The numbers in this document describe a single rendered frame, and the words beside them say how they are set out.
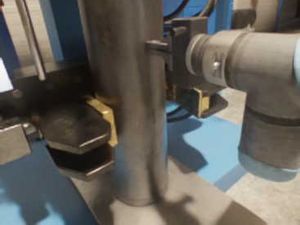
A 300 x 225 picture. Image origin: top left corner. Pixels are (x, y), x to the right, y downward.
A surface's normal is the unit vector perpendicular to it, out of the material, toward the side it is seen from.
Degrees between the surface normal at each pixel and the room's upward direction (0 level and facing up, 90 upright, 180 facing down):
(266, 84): 91
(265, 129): 90
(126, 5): 90
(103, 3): 90
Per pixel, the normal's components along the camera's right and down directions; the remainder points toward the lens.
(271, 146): -0.46, 0.40
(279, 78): -0.78, 0.27
